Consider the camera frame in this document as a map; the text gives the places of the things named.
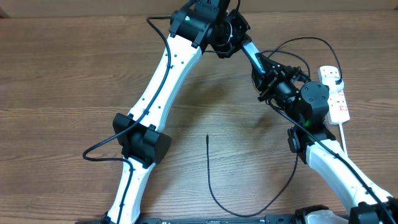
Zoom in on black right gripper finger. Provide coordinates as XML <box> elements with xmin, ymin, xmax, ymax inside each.
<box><xmin>251</xmin><ymin>68</ymin><xmax>264</xmax><ymax>91</ymax></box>
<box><xmin>255</xmin><ymin>53</ymin><xmax>284</xmax><ymax>75</ymax></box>

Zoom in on black smartphone with lit screen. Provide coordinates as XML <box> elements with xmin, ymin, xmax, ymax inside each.
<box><xmin>241</xmin><ymin>41</ymin><xmax>265</xmax><ymax>73</ymax></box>

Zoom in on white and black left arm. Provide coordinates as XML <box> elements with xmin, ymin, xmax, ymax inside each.
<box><xmin>100</xmin><ymin>0</ymin><xmax>249</xmax><ymax>223</ymax></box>

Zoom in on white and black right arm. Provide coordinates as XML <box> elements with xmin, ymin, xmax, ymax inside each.
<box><xmin>251</xmin><ymin>52</ymin><xmax>397</xmax><ymax>223</ymax></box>

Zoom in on white USB charger adapter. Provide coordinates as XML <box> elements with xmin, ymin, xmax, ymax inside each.
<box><xmin>321</xmin><ymin>76</ymin><xmax>345</xmax><ymax>92</ymax></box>

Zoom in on white power strip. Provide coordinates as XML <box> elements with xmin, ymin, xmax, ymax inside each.
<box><xmin>318</xmin><ymin>65</ymin><xmax>350</xmax><ymax>125</ymax></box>

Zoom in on black charging cable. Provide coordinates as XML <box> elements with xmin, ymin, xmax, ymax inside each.
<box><xmin>206</xmin><ymin>37</ymin><xmax>345</xmax><ymax>218</ymax></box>

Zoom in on white power strip cord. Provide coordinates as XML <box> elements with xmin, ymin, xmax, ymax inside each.
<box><xmin>338</xmin><ymin>123</ymin><xmax>349</xmax><ymax>156</ymax></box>

